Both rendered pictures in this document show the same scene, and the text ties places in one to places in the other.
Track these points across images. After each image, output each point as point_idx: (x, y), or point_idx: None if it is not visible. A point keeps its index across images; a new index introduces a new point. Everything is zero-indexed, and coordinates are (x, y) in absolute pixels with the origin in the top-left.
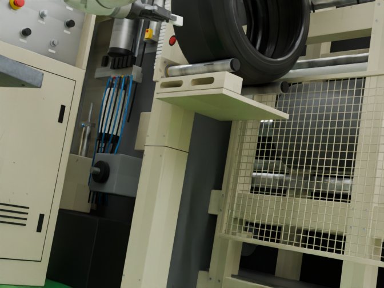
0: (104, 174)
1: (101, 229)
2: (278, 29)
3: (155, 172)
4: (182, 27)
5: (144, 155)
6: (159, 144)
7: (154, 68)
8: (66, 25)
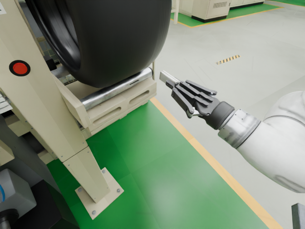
0: (18, 213)
1: (63, 215)
2: None
3: (89, 160)
4: (127, 69)
5: (69, 165)
6: (81, 149)
7: (2, 112)
8: None
